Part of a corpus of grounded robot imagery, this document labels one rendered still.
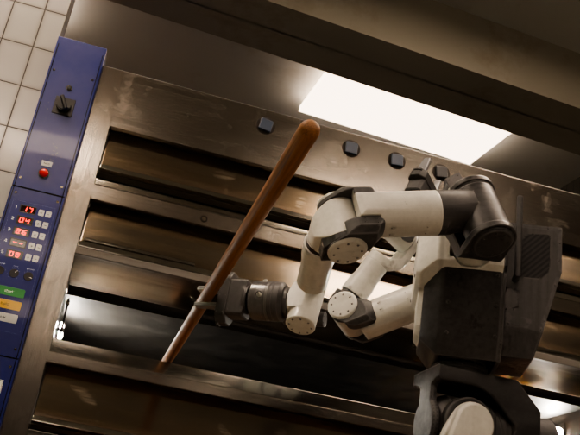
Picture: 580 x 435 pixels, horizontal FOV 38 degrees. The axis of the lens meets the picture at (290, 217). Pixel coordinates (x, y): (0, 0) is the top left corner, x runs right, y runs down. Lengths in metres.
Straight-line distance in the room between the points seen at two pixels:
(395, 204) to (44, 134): 1.41
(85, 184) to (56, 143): 0.15
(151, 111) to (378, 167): 0.80
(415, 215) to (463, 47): 2.75
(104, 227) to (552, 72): 2.68
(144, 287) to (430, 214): 1.16
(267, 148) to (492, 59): 1.83
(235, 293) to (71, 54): 1.26
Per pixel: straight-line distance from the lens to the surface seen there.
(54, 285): 2.56
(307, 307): 1.78
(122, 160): 2.71
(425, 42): 4.20
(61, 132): 2.71
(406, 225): 1.60
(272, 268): 2.67
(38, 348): 2.52
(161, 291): 2.54
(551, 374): 2.89
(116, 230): 2.63
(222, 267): 1.66
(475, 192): 1.67
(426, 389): 1.77
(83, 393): 2.51
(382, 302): 2.08
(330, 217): 1.60
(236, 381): 2.55
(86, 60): 2.84
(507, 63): 4.40
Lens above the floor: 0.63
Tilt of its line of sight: 24 degrees up
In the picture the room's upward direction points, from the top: 9 degrees clockwise
